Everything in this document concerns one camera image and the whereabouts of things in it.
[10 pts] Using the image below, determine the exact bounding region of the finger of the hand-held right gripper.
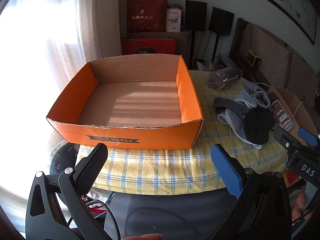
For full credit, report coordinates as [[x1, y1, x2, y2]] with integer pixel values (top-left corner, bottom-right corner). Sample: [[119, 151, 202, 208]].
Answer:
[[273, 126, 300, 155], [299, 127, 320, 146]]

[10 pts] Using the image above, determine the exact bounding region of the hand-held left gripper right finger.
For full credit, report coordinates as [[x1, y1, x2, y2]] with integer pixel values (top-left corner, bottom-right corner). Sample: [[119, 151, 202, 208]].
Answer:
[[207, 144, 292, 240]]

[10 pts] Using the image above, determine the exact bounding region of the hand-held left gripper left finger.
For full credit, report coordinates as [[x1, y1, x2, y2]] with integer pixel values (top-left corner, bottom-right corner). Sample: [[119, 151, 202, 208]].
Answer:
[[26, 143, 110, 240]]

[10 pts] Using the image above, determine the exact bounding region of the brown label coffee jar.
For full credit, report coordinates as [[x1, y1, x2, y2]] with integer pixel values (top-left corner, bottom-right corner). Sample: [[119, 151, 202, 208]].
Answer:
[[267, 92, 295, 132]]

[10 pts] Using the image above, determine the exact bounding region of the orange cardboard box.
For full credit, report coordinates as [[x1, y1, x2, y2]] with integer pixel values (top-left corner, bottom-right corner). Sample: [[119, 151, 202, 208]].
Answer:
[[46, 54, 204, 150]]

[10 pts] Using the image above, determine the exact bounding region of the grey mesh pet vest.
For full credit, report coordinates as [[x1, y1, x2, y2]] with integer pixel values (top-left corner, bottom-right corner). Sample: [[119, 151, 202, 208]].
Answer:
[[217, 84, 272, 145]]

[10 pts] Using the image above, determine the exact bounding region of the grey knit sock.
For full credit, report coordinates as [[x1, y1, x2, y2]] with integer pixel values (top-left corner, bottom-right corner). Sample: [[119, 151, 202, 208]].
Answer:
[[214, 97, 250, 117]]

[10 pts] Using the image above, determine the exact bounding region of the clear jar of dried seeds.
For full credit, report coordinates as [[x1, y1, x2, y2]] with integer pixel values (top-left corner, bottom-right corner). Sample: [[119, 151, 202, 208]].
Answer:
[[207, 65, 243, 90]]

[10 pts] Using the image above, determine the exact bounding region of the person's right hand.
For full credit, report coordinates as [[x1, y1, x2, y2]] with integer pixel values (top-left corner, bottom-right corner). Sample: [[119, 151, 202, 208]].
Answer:
[[291, 191, 307, 227]]

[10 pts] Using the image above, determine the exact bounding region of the person's left hand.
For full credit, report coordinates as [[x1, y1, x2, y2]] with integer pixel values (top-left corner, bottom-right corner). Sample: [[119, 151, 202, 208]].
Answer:
[[124, 234, 163, 240]]

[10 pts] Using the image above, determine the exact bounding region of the yellow plaid tablecloth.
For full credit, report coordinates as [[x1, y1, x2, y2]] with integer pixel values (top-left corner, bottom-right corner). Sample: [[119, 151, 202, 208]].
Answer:
[[77, 70, 290, 195]]

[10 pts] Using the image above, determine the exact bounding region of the brown sofa cushion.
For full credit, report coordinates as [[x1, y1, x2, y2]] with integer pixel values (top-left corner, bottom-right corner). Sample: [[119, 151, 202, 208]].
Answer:
[[241, 24, 293, 83], [285, 46, 320, 105]]

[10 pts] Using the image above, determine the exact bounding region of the black office chair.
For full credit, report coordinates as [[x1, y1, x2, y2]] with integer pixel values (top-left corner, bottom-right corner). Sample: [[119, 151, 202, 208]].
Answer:
[[104, 187, 240, 240]]

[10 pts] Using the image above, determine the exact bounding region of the green alarm clock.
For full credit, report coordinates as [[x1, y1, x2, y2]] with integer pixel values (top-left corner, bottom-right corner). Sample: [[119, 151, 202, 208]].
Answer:
[[246, 50, 262, 68]]

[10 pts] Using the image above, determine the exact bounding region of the white box device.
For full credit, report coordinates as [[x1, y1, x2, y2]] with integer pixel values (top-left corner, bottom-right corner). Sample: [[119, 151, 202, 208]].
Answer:
[[217, 55, 235, 67]]

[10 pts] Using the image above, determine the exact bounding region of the white plastic bag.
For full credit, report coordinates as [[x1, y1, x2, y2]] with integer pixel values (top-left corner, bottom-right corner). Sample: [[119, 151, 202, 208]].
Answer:
[[196, 60, 215, 72]]

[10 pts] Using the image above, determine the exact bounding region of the dark wooden sofa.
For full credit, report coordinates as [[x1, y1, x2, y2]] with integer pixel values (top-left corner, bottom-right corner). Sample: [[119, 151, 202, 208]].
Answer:
[[230, 17, 320, 120]]

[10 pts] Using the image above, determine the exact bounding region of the black speaker stand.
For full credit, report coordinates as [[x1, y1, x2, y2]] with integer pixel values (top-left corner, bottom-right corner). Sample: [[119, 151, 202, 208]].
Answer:
[[191, 31, 198, 69], [212, 34, 222, 60]]

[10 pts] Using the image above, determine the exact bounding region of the black speaker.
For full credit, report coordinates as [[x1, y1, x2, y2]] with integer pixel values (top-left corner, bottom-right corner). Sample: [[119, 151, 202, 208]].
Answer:
[[208, 7, 235, 36], [185, 0, 208, 32]]

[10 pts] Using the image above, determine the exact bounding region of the red chocolate gift bag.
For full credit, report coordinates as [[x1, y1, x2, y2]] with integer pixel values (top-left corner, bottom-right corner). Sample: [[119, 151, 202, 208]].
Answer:
[[121, 38, 177, 55]]

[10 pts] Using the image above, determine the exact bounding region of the large brown cardboard box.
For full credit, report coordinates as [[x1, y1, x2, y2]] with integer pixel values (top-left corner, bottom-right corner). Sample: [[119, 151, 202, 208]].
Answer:
[[127, 30, 192, 55]]

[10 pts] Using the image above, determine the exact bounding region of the white sheer curtain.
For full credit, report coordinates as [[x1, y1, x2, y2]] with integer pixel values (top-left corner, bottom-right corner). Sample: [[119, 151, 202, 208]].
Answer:
[[0, 0, 120, 205]]

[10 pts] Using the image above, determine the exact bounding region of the white tissue roll pack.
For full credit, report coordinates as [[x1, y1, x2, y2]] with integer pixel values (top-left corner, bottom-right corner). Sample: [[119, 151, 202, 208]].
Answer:
[[166, 7, 182, 32]]

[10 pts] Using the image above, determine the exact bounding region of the red gift bag gold print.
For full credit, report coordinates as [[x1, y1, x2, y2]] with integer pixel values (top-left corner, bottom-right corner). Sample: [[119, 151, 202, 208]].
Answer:
[[126, 0, 168, 33]]

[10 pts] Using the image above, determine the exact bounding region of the black cable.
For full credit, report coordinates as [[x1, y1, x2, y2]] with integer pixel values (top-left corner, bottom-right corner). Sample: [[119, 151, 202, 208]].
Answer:
[[82, 197, 123, 240]]

